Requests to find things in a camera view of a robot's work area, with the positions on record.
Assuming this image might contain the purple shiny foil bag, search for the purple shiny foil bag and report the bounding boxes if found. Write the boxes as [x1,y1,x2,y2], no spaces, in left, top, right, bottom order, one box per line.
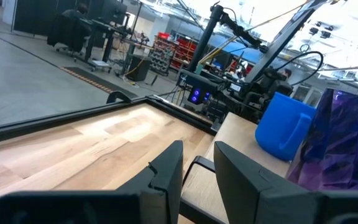
[286,88,358,192]

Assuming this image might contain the black box with blue lights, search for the black box with blue lights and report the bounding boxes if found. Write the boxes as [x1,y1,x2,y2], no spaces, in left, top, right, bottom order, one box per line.
[178,69,229,106]

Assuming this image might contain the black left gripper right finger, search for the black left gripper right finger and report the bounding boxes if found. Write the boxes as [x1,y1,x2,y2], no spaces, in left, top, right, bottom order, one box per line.
[213,141,358,224]

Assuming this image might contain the black room partition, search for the black room partition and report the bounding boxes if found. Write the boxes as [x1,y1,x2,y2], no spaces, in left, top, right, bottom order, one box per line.
[12,0,90,35]

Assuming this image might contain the black desk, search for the black desk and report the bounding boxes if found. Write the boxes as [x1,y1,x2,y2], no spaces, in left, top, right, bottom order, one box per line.
[84,18,130,73]

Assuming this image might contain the rack with red bins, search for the rack with red bins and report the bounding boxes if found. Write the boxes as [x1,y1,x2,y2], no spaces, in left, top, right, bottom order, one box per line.
[149,32,198,76]

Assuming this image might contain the black office chair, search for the black office chair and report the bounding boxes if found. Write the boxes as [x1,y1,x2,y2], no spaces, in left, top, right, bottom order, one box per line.
[47,14,88,62]

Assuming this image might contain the seated person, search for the seated person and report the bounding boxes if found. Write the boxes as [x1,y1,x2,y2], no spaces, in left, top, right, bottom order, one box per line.
[61,2,93,35]

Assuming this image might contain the black frame post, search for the black frame post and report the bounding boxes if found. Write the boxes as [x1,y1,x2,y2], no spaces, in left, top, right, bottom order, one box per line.
[244,0,326,85]

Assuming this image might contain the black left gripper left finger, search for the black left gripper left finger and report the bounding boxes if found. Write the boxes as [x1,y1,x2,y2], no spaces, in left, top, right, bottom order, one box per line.
[0,139,185,224]

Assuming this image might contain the black looped cable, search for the black looped cable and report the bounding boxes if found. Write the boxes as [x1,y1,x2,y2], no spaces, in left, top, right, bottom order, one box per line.
[274,50,324,87]

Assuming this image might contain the black floor bin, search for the black floor bin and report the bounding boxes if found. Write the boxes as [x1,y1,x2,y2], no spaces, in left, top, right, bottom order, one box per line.
[126,54,152,82]

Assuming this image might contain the black desk monitor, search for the black desk monitor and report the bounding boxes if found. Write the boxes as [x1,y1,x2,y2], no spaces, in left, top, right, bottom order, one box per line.
[100,0,129,26]

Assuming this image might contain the black table clamp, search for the black table clamp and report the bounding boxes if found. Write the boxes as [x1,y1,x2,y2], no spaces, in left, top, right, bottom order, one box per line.
[106,90,134,105]

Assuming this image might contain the blue mug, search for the blue mug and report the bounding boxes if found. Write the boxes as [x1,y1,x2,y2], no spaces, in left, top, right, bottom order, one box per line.
[255,91,318,162]

